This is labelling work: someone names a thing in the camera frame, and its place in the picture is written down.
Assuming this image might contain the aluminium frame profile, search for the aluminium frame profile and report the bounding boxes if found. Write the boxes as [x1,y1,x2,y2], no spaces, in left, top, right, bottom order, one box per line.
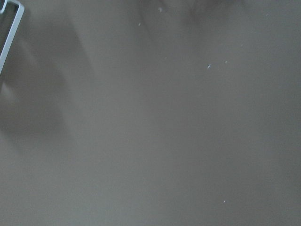
[0,0,24,72]

